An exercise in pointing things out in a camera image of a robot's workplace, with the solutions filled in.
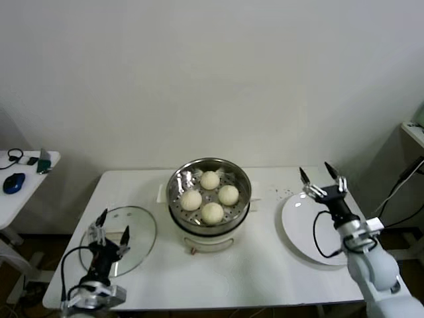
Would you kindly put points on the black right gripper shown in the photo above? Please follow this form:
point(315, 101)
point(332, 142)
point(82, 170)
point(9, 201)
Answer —
point(335, 202)

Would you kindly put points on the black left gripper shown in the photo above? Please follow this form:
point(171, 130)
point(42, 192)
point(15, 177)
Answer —
point(103, 258)

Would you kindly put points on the round glass lid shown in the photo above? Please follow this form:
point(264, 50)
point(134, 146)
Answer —
point(139, 225)

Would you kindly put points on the white steamed baozi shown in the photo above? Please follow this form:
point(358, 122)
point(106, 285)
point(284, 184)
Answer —
point(209, 180)
point(191, 200)
point(212, 213)
point(228, 194)

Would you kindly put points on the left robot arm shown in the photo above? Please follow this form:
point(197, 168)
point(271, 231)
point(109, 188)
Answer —
point(89, 293)

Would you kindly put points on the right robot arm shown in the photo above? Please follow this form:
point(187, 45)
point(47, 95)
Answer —
point(374, 265)

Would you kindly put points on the stainless steel steamer basket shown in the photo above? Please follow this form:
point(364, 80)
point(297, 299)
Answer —
point(245, 185)

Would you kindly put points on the white round plate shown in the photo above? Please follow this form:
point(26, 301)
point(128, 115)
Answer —
point(298, 225)

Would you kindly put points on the white side table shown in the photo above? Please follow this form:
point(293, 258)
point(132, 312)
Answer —
point(33, 185)

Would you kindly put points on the green and grey tool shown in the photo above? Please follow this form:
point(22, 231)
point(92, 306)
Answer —
point(44, 165)

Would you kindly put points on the white electric cooker pot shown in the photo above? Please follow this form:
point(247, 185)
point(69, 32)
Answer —
point(212, 243)

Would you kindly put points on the white shelf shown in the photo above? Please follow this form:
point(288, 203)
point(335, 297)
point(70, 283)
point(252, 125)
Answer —
point(415, 134)

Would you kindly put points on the small black phone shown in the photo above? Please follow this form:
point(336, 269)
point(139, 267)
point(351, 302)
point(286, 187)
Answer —
point(32, 161)

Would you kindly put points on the blue computer mouse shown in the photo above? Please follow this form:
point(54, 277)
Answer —
point(14, 183)

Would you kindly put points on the small white device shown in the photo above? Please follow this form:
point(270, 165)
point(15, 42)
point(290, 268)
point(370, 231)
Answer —
point(22, 161)

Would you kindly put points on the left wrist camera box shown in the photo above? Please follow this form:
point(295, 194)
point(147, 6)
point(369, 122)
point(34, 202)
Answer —
point(116, 293)

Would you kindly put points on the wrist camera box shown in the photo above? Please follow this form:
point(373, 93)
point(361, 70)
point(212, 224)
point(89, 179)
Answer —
point(116, 293)
point(374, 224)

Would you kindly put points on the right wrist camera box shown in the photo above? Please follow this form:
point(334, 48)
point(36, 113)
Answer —
point(374, 224)

